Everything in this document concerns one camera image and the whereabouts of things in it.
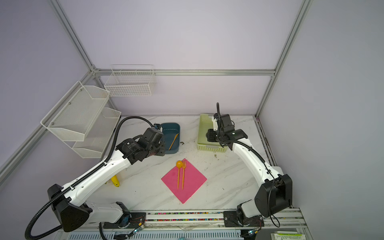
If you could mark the yellow plastic spoon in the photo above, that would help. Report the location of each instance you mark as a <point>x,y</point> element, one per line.
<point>179,165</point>

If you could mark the pink paper napkin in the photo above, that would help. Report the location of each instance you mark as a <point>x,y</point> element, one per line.
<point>194,179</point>

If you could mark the yellow banana bunch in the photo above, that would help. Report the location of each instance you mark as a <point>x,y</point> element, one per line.
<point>115,181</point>

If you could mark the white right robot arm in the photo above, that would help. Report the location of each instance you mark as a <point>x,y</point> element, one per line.
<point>275,191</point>

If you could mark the white mesh upper shelf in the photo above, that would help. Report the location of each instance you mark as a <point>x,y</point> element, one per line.
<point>72,118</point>

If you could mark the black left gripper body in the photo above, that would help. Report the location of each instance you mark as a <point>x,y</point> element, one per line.
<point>158,151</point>

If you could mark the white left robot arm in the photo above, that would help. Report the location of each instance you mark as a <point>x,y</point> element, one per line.
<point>74,210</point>

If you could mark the white mesh lower shelf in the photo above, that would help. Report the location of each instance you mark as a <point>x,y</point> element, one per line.
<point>98,138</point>

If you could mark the orange plastic fork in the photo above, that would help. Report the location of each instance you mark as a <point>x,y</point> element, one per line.
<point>184,169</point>

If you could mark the aluminium frame post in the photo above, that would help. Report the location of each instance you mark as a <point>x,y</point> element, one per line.
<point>303,11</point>

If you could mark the white mesh shelf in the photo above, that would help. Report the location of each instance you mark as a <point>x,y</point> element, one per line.
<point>72,118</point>
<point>98,138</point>

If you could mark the dark teal plastic bin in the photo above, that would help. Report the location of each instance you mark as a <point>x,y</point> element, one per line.
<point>170,130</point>

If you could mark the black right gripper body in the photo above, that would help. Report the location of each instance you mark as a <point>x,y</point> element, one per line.
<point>214,135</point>

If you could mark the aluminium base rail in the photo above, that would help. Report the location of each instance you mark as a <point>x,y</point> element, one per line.
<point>197,225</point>

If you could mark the white wire wall basket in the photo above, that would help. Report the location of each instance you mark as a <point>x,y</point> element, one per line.
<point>131,81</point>

